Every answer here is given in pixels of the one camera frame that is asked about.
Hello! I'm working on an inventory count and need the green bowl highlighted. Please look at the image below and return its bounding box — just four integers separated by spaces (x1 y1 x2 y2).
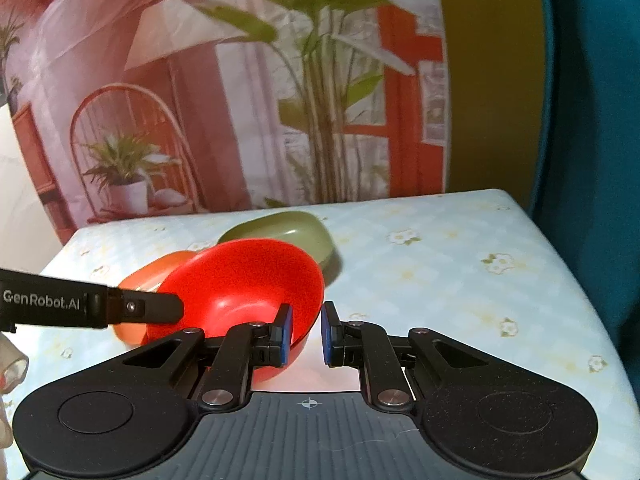
218 211 335 274

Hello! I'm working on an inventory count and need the floral checked tablecloth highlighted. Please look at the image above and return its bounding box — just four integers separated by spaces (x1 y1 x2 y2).
0 189 629 480

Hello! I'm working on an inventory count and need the person's left hand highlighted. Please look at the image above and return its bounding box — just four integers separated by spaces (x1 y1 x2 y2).
0 332 29 453

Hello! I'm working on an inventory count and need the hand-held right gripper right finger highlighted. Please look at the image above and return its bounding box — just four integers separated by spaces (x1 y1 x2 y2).
321 302 494 411

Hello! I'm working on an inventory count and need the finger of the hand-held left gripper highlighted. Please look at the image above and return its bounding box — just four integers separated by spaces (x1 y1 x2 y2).
107 287 184 329

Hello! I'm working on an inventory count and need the printed backdrop cloth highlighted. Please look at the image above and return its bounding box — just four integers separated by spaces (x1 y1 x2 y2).
0 0 452 247

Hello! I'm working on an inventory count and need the orange bowl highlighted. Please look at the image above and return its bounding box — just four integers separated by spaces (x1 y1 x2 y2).
112 251 202 346

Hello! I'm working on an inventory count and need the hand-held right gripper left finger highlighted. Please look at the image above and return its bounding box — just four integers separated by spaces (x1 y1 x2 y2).
122 304 294 411

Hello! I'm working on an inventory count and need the red bowl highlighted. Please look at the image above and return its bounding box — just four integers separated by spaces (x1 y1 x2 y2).
141 240 326 384

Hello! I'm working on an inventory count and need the teal cloth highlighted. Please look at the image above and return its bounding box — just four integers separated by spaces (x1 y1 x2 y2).
529 0 640 363

